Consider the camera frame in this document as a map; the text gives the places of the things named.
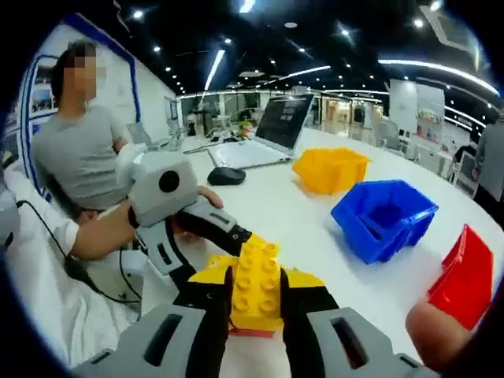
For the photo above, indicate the ceiling air conditioner vent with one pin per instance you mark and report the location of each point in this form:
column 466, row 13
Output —
column 453, row 29

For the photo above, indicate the yellow plastic bin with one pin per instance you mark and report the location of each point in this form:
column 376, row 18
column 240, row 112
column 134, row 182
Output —
column 334, row 169

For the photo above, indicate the person's right hand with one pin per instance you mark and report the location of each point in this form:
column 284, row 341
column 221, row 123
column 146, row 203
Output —
column 437, row 334

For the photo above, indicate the person's white garment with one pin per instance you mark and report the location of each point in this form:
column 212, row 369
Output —
column 47, row 299

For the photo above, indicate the blue plastic bin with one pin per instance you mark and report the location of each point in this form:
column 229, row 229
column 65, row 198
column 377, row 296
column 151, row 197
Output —
column 354, row 228

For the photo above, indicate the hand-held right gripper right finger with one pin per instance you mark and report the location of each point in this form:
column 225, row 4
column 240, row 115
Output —
column 334, row 338

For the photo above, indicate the black computer mouse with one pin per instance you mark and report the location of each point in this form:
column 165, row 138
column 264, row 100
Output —
column 226, row 176

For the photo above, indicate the red plastic bin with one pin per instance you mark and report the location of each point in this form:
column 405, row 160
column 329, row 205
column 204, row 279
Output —
column 464, row 283

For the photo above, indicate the silver laptop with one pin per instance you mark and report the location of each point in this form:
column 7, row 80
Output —
column 275, row 122

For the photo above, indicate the yellow toy block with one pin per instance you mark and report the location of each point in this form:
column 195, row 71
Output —
column 256, row 287

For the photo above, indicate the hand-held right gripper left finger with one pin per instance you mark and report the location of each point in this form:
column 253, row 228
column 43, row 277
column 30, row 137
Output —
column 165, row 338

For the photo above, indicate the red toy block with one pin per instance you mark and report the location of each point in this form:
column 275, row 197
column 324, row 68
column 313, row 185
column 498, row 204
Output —
column 252, row 333

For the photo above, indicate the curved ceiling light strip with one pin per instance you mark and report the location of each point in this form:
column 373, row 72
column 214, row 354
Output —
column 433, row 67

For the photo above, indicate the blue framed wall poster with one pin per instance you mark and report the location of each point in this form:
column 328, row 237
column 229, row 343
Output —
column 41, row 94

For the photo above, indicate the shelf of colourful toys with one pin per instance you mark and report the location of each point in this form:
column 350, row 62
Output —
column 429, row 126

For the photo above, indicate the person's left hand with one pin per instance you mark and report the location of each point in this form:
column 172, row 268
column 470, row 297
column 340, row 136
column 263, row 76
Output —
column 212, row 199

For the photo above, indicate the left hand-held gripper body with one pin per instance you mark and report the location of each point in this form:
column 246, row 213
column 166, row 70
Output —
column 165, row 185

